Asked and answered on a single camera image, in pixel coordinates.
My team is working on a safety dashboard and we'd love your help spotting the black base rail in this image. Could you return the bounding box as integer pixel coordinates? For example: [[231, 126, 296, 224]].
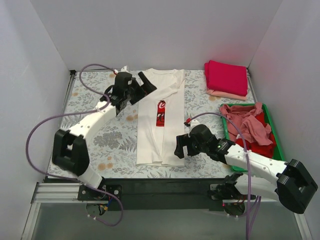
[[77, 177, 257, 212]]

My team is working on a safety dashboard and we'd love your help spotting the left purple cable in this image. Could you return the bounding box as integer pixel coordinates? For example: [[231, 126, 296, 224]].
[[26, 63, 125, 227]]

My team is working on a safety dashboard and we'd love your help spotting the white Coca-Cola t-shirt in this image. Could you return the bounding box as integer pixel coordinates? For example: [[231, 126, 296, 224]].
[[136, 68, 185, 167]]

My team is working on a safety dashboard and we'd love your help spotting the folded light pink t-shirt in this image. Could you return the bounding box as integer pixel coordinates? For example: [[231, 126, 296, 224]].
[[206, 89, 247, 101]]

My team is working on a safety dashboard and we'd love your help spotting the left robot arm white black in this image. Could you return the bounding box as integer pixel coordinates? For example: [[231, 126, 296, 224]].
[[52, 71, 157, 200]]

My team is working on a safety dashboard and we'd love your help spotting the crumpled red t-shirt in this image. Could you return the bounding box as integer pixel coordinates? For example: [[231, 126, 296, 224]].
[[240, 112, 277, 158]]

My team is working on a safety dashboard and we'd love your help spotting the green plastic tray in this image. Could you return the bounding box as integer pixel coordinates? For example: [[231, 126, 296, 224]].
[[219, 102, 285, 161]]

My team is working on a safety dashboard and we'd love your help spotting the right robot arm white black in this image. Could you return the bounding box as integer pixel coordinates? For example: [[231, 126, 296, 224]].
[[174, 123, 318, 214]]

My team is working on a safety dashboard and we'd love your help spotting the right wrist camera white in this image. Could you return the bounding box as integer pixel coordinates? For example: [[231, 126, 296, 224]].
[[184, 118, 200, 131]]

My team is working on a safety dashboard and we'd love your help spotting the folded magenta t-shirt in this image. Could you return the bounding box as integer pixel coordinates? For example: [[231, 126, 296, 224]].
[[204, 60, 248, 97]]

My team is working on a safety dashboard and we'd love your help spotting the crumpled pink t-shirt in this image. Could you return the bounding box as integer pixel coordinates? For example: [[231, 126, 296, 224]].
[[219, 102, 272, 146]]

